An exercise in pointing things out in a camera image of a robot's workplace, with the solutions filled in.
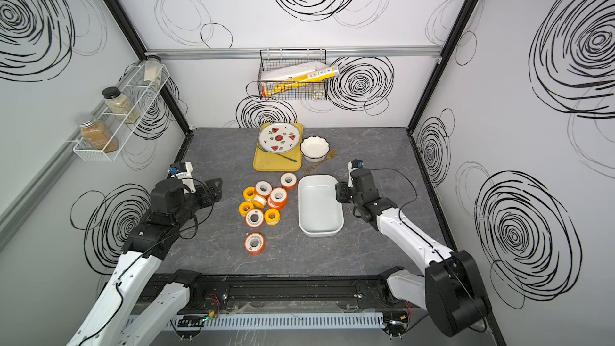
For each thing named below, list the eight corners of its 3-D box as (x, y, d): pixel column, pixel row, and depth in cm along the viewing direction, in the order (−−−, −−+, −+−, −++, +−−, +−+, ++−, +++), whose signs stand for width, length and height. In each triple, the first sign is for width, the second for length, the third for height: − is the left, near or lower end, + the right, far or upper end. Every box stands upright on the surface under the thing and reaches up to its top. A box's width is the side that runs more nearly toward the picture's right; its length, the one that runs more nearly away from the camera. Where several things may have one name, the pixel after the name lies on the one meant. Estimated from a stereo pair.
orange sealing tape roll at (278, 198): (268, 210, 94) (266, 205, 91) (270, 192, 99) (269, 187, 96) (287, 210, 94) (286, 205, 91) (288, 192, 99) (287, 187, 96)
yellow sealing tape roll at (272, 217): (264, 226, 90) (263, 223, 88) (266, 211, 94) (265, 208, 92) (279, 226, 90) (279, 223, 88) (281, 211, 94) (280, 208, 92)
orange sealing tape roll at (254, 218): (245, 227, 89) (243, 224, 86) (248, 212, 93) (246, 208, 90) (262, 227, 89) (261, 224, 86) (264, 212, 93) (263, 208, 90)
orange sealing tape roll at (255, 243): (243, 255, 83) (242, 253, 82) (247, 235, 88) (245, 232, 86) (264, 255, 84) (263, 253, 82) (267, 235, 88) (266, 232, 86)
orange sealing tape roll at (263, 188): (255, 199, 97) (253, 194, 94) (257, 185, 101) (256, 180, 98) (270, 199, 97) (269, 194, 94) (272, 185, 101) (271, 180, 98)
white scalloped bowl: (299, 162, 109) (299, 157, 106) (300, 140, 118) (300, 135, 115) (330, 162, 109) (330, 157, 107) (329, 140, 118) (329, 135, 115)
